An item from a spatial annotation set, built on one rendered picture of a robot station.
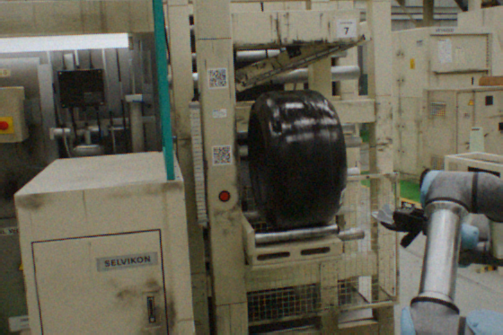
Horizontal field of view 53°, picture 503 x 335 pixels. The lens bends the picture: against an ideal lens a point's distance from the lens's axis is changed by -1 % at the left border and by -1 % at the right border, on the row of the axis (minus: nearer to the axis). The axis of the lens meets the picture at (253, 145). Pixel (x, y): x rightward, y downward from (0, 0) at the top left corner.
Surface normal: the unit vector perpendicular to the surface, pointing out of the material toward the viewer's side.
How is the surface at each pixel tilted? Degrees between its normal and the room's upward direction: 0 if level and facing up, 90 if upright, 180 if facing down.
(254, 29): 90
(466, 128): 90
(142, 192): 90
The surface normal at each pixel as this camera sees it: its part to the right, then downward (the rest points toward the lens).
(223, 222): 0.19, 0.13
